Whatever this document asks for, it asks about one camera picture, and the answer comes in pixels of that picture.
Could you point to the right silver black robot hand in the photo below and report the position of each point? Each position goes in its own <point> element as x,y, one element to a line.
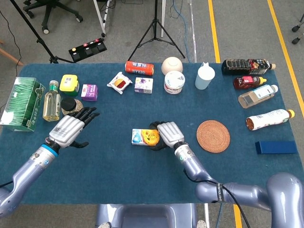
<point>171,133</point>

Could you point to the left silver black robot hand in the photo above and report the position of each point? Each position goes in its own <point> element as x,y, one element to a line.
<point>66,129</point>

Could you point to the yellow tape measure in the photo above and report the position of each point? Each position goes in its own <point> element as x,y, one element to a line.
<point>150,137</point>

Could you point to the white blue milk carton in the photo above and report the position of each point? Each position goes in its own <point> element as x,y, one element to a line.
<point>136,137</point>

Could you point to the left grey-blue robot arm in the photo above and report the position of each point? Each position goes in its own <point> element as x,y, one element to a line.
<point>26,171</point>

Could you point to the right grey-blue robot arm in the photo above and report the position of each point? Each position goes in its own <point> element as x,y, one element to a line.
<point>190,164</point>

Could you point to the glass jar with black lid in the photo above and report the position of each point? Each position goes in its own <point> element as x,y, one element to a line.
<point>69,104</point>

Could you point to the yellow liquid bottle green cap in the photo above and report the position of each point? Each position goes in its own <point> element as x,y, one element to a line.
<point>51,104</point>

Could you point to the round woven rattan coaster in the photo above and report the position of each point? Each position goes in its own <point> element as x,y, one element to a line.
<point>213,136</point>

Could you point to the purple tissue pack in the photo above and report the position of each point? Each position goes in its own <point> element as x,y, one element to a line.
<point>89,92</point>

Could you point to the yellow-lidded green container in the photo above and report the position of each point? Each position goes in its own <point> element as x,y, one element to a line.
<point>69,83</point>

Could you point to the clear jar with white lid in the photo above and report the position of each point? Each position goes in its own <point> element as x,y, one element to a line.
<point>174,82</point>

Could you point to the green tea bag box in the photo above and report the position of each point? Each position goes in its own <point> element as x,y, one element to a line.
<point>21,102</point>

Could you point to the purple white small carton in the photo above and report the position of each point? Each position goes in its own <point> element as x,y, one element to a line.
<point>143,85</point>

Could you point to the light blue plastic cup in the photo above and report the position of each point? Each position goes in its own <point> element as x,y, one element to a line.
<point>204,78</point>

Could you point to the blue tablecloth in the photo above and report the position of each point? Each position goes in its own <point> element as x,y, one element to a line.
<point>118,171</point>

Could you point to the white upturned bowl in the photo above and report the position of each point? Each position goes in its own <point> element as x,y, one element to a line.
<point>172,65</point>

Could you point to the white snack packet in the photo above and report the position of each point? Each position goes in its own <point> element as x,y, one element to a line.
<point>120,83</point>

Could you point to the orange drink can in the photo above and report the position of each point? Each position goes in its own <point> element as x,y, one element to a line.
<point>140,68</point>

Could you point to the black foot pedal board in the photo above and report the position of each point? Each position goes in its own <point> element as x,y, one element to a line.
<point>88,51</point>

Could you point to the grey-blue robot torso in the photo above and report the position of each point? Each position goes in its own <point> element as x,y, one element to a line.
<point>147,216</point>

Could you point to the red-brown bottle yellow cap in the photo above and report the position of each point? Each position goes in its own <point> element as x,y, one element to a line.
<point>247,82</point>

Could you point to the light wooden furniture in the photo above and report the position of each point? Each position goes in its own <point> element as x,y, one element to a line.
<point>10,55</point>

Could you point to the black light stand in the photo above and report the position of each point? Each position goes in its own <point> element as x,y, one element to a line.
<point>39,40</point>

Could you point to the clear bottle white cap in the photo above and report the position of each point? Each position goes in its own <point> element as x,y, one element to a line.
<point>256,96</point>

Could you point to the dark soy sauce bottle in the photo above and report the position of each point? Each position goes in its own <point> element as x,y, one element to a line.
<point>242,67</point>

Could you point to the white bottle yellow cap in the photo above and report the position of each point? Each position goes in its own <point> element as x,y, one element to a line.
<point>268,119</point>

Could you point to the dark blue rectangular box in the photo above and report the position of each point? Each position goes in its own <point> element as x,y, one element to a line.
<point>276,147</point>

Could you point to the black tripod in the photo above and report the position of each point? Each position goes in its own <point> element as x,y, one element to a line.
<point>155,23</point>

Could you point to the black office chair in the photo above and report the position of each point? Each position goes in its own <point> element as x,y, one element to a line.
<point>51,7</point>

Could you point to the black wheeled stand legs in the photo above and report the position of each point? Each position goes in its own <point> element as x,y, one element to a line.
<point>297,28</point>

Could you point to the white metal frame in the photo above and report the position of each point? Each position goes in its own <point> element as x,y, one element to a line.
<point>163,19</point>

